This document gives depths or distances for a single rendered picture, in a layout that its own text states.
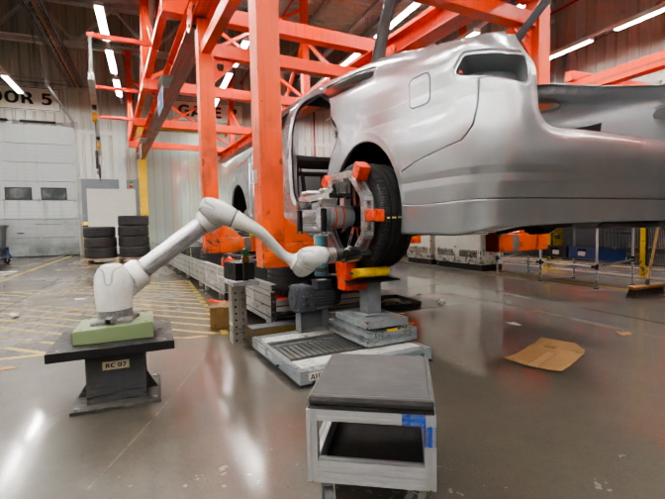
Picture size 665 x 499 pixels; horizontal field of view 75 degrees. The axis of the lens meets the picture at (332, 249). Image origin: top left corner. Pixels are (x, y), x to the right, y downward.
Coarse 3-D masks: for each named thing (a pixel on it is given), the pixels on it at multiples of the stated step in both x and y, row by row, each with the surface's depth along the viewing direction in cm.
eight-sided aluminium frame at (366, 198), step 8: (336, 176) 267; (344, 176) 258; (352, 176) 250; (352, 184) 250; (360, 184) 250; (360, 192) 243; (368, 192) 243; (360, 200) 242; (368, 200) 241; (368, 208) 244; (368, 224) 244; (328, 232) 286; (368, 232) 242; (328, 240) 281; (360, 240) 245; (368, 240) 245; (360, 256) 255
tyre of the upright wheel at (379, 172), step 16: (368, 176) 250; (384, 176) 248; (384, 192) 241; (384, 208) 239; (400, 208) 244; (384, 224) 240; (400, 224) 245; (336, 240) 288; (384, 240) 244; (400, 240) 249; (368, 256) 254; (384, 256) 253; (400, 256) 259
